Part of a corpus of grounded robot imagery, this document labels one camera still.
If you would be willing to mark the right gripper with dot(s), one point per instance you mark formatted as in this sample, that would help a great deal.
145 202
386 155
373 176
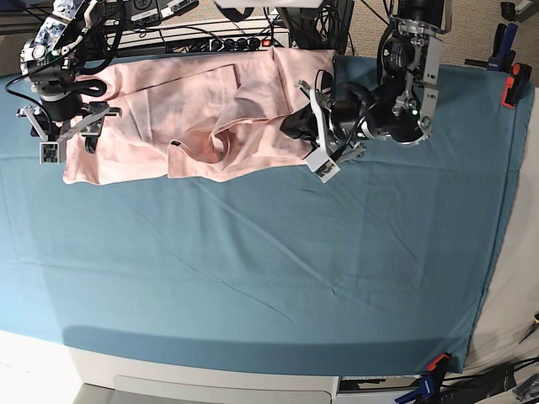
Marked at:
62 119

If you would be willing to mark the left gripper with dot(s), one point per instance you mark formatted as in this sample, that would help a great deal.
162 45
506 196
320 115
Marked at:
342 116

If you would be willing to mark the pink T-shirt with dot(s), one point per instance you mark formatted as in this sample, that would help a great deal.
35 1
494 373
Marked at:
210 116

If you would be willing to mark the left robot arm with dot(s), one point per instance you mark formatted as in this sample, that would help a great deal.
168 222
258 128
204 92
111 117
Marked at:
401 107

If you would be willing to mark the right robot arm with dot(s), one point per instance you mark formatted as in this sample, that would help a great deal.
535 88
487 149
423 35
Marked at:
54 61

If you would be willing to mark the black power strip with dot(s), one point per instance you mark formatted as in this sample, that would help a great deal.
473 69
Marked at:
213 45

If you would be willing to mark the teal table cloth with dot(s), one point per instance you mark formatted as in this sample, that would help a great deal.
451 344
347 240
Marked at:
376 272

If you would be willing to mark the blue clamp top right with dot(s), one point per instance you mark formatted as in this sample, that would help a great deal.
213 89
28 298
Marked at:
503 56

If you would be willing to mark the orange black clamp right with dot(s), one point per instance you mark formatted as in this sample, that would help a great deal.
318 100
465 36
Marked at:
515 85

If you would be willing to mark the orange blue clamp bottom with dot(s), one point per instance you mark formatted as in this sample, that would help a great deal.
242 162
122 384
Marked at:
429 383

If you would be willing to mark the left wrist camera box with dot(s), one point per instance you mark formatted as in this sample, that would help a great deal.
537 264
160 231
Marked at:
321 164

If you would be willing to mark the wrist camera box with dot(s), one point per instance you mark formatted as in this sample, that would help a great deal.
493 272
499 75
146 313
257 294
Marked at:
321 164
53 152

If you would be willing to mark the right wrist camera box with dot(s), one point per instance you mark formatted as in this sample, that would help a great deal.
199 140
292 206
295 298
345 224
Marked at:
53 152

